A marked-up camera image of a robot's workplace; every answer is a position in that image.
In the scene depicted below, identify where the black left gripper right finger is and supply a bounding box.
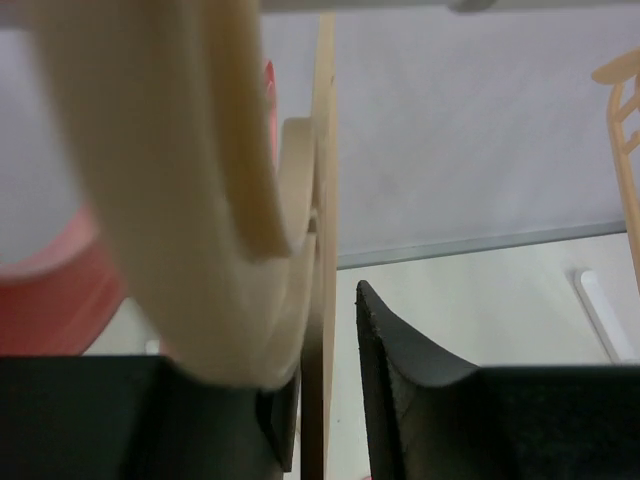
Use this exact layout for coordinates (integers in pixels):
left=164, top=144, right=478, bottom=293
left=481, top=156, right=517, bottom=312
left=356, top=281, right=639, bottom=479

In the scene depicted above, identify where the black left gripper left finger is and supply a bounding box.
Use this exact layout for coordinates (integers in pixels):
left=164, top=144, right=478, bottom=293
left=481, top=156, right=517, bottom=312
left=1, top=356, right=297, bottom=479

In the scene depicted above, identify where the pink thick hanger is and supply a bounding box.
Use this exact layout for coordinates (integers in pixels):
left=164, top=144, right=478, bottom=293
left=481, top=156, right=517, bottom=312
left=0, top=59, right=279, bottom=357

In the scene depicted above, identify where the beige thick hanger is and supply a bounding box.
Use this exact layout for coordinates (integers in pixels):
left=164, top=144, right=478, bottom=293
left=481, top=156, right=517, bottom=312
left=29, top=0, right=337, bottom=480

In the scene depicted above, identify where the white right rack foot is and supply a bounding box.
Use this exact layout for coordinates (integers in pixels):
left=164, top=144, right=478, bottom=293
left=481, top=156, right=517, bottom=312
left=573, top=270, right=639, bottom=364

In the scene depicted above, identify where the silver horizontal rack bar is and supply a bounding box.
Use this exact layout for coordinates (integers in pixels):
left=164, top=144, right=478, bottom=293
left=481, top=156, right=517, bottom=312
left=259, top=0, right=497, bottom=13

